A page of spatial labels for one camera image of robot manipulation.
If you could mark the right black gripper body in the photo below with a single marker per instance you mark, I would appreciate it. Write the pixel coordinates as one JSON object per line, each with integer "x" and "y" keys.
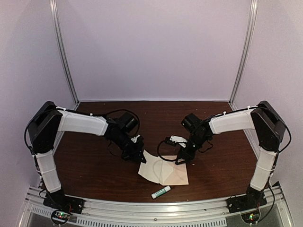
{"x": 199, "y": 143}

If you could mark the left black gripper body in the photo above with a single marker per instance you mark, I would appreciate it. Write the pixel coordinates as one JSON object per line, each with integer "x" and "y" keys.
{"x": 130, "y": 151}

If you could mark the cream letter paper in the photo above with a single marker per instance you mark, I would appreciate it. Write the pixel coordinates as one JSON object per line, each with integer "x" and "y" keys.
{"x": 155, "y": 169}

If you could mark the beige envelope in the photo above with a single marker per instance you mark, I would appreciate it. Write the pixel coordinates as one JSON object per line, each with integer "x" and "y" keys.
{"x": 172, "y": 174}

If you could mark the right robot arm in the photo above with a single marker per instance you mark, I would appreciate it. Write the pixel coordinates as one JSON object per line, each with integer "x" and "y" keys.
{"x": 262, "y": 118}

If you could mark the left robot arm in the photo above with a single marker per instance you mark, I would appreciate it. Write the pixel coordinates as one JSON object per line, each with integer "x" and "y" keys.
{"x": 42, "y": 133}

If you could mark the green white glue stick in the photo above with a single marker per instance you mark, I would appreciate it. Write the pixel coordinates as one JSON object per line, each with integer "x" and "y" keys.
{"x": 161, "y": 192}

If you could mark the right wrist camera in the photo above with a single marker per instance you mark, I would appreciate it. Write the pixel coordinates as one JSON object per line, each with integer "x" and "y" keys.
{"x": 174, "y": 140}

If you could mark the aluminium front rail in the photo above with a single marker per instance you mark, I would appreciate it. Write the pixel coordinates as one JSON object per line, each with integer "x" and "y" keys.
{"x": 99, "y": 213}

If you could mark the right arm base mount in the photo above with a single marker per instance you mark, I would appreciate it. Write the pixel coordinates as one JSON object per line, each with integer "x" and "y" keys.
{"x": 250, "y": 200}

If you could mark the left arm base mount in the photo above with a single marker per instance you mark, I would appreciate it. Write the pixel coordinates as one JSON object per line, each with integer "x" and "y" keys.
{"x": 58, "y": 200}

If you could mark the right aluminium frame post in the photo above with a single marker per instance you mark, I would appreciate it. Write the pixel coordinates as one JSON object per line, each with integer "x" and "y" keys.
{"x": 246, "y": 47}

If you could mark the aluminium frame post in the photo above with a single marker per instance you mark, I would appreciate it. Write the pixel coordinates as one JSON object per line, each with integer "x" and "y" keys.
{"x": 61, "y": 49}
{"x": 246, "y": 47}

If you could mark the left aluminium frame post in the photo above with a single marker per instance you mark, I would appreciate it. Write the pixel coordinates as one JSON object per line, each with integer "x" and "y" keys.
{"x": 61, "y": 49}

